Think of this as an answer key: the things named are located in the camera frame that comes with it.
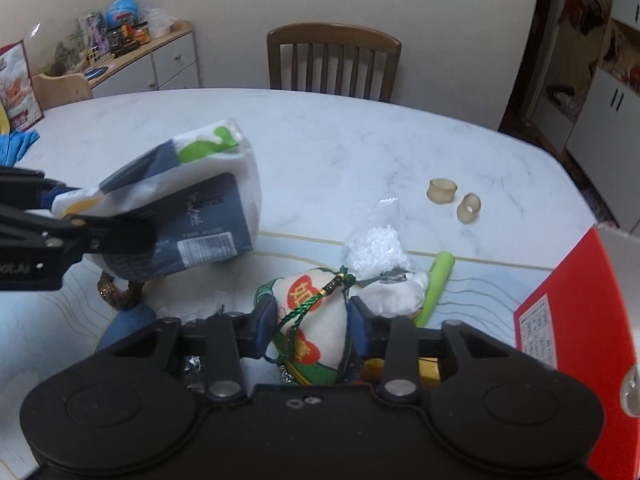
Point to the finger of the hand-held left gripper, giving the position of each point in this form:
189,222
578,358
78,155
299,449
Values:
52,195
115,237

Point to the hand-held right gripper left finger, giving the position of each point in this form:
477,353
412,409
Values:
265,327

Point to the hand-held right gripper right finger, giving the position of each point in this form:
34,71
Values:
358,327

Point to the white and navy tissue pack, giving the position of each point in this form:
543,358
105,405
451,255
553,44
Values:
200,195

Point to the red and white cardboard box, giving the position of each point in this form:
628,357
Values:
580,280

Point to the yellow object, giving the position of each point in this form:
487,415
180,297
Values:
372,371

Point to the blue cloth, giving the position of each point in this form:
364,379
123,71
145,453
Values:
17,145

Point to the silver metal clip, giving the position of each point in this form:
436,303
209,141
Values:
394,276

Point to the clear bag of white beads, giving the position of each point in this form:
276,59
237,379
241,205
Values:
375,250

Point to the green highlighter pen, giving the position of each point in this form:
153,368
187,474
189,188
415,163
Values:
440,275

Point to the small light wooden chair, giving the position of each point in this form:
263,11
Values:
62,91

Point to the red snack bag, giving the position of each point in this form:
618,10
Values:
17,90

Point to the light blue table mat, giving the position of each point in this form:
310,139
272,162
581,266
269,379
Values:
480,290

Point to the small green plants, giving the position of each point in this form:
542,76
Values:
67,55

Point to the dark jar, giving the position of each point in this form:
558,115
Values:
116,40

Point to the white and wood sideboard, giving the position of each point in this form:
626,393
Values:
170,65

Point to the blue ball toy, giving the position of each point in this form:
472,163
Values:
124,10

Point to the clear plastic bag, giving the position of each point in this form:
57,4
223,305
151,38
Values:
159,22

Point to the dark wooden slatted chair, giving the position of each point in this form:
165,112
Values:
330,35

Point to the open shoe shelf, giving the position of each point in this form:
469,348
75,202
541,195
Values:
570,60

